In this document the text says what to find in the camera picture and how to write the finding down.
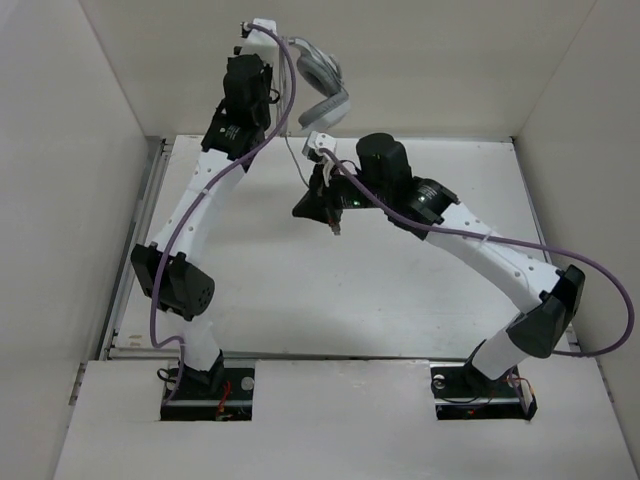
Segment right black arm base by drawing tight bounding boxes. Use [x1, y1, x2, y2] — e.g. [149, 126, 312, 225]
[430, 363, 538, 421]

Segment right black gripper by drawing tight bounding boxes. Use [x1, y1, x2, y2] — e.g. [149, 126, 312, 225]
[292, 159, 390, 227]

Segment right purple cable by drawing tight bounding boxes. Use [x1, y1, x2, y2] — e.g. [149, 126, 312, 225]
[315, 147, 636, 357]

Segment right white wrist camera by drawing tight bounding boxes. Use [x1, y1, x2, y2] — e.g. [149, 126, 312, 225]
[302, 131, 337, 186]

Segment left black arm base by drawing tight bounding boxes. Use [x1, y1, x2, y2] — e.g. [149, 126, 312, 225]
[157, 358, 256, 422]

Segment grey headphone cable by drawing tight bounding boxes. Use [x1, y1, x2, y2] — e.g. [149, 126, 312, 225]
[277, 35, 343, 236]

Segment white grey headphones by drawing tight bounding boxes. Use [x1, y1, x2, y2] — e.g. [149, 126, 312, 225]
[285, 36, 351, 135]

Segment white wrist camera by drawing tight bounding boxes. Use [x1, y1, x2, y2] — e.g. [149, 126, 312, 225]
[240, 18, 279, 67]
[302, 131, 337, 186]

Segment purple cable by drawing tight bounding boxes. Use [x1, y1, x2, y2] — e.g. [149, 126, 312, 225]
[315, 147, 636, 357]
[150, 27, 300, 351]

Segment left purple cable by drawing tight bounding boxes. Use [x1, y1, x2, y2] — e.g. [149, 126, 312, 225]
[150, 27, 300, 351]

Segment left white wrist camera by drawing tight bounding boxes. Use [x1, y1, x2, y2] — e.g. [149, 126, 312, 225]
[240, 18, 279, 67]

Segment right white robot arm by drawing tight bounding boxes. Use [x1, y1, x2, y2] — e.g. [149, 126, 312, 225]
[292, 131, 585, 394]

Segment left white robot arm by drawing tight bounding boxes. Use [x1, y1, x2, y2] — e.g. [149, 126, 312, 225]
[131, 46, 277, 397]

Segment aluminium side rail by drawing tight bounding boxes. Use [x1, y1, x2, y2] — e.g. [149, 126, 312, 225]
[91, 136, 172, 360]

